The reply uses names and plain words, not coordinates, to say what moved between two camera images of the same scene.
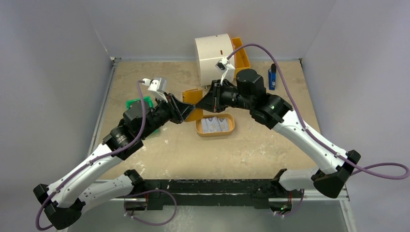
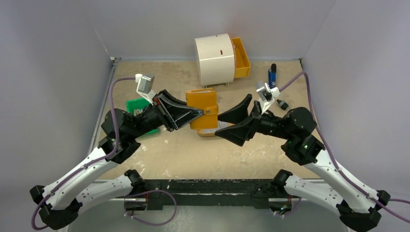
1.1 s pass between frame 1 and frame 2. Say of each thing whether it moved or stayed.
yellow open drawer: stayed
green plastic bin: stayed
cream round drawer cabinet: stayed
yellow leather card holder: moved
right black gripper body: moved
